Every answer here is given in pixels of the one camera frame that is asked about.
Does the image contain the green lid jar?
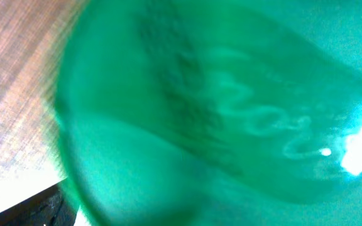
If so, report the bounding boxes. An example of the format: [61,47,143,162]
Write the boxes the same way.
[54,0,362,225]

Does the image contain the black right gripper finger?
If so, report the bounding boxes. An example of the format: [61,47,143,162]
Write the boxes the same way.
[0,183,77,226]

